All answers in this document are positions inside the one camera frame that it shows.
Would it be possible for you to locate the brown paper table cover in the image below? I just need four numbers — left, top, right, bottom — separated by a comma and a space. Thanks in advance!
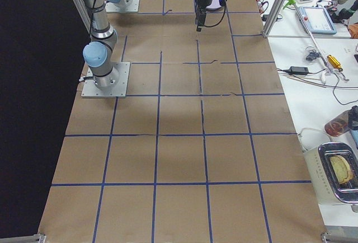
39, 0, 324, 242

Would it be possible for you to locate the toast slice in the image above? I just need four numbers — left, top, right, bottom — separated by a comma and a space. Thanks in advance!
329, 155, 354, 184

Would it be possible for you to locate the blue teach pendant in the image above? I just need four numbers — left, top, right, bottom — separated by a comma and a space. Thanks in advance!
297, 6, 337, 35

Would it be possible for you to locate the black power adapter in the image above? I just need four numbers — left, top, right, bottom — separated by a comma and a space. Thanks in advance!
289, 66, 309, 76

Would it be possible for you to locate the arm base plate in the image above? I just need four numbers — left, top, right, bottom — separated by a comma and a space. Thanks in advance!
81, 62, 131, 98
106, 0, 140, 13

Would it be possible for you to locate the cream toaster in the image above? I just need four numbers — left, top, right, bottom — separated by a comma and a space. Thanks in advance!
303, 142, 357, 207

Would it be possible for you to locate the long grabber stick green tip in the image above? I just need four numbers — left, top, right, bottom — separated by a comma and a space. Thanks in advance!
279, 0, 333, 85

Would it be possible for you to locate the yellow tool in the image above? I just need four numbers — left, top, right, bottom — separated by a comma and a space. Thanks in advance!
327, 55, 343, 72

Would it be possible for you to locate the red patterned bottle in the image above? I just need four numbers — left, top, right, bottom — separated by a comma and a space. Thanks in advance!
324, 106, 357, 137

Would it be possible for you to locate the lilac plate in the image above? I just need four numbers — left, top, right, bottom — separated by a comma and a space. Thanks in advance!
206, 0, 226, 11

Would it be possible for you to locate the aluminium frame post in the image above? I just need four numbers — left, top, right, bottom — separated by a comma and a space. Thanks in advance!
262, 0, 284, 38

